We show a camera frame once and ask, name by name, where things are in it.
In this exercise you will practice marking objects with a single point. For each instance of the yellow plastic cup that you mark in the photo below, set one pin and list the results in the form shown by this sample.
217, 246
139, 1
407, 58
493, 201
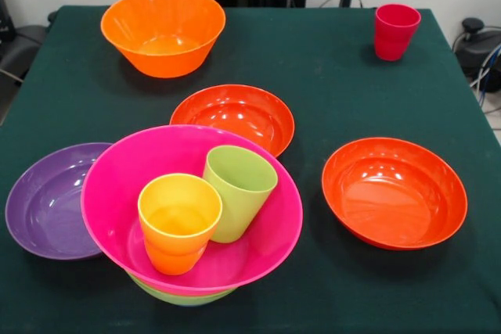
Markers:
180, 232

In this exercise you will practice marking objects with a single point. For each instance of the purple plastic bowl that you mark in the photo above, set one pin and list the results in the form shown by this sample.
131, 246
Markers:
43, 201

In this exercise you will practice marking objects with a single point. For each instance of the red plastic bowl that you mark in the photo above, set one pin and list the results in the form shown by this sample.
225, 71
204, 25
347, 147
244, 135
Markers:
395, 193
235, 115

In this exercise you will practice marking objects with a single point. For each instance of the dark green tablecloth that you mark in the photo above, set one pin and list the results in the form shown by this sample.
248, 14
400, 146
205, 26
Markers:
352, 291

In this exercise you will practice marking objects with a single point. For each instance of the green plastic bowl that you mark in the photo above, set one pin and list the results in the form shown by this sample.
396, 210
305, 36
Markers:
180, 297

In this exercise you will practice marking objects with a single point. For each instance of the pink plastic bowl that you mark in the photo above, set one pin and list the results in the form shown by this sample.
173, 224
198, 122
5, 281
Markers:
113, 193

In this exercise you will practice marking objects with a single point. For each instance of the green plastic cup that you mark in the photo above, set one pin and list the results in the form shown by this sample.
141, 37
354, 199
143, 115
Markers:
238, 209

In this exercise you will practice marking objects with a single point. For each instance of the orange plastic bowl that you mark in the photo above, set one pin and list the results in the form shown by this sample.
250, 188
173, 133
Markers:
162, 25

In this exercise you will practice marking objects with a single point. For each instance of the red plastic cup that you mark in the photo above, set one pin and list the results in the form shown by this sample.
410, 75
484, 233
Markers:
393, 36

